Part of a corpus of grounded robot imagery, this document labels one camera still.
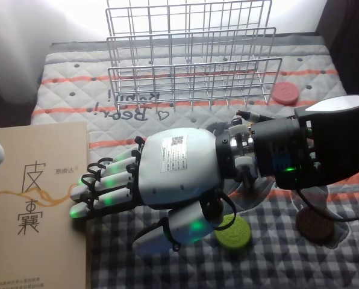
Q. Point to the brown toy sandwich cookie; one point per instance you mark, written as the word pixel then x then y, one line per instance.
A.
pixel 315 228

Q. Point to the beige book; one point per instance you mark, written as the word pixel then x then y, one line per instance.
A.
pixel 35 210

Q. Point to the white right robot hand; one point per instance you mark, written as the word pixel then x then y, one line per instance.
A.
pixel 179 168

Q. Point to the green toy sandwich cookie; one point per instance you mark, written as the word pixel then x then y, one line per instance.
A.
pixel 235 236

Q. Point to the pink toy sandwich cookie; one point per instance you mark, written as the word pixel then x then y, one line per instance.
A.
pixel 285 92

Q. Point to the grey quilt with bear print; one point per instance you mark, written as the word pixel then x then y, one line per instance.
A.
pixel 197 271

